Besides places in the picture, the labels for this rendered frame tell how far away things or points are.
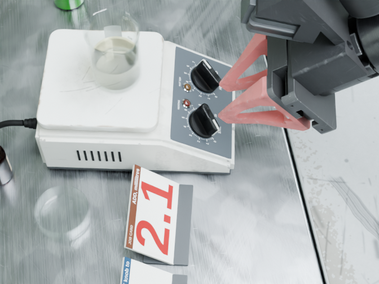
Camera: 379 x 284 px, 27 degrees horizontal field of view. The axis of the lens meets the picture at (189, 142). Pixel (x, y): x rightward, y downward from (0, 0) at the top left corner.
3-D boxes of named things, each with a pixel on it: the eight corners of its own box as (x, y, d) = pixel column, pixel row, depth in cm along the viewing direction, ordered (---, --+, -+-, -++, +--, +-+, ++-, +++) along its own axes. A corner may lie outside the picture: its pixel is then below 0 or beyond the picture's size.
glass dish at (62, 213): (26, 224, 81) (22, 214, 79) (60, 185, 83) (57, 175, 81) (68, 252, 79) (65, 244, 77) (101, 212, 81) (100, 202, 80)
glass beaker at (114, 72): (80, 70, 80) (70, 19, 73) (126, 47, 82) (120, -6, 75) (112, 111, 78) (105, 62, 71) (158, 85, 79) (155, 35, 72)
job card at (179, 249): (193, 186, 83) (193, 167, 79) (188, 266, 78) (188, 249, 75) (135, 183, 83) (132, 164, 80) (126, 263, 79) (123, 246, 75)
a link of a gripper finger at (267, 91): (197, 123, 69) (287, 87, 64) (201, 57, 73) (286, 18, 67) (243, 155, 73) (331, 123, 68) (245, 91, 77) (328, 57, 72)
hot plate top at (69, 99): (164, 36, 83) (164, 31, 82) (158, 133, 77) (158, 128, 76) (51, 32, 83) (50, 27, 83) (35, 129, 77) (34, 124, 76)
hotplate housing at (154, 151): (234, 78, 90) (238, 34, 83) (233, 179, 83) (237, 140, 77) (40, 72, 91) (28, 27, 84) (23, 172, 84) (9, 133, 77)
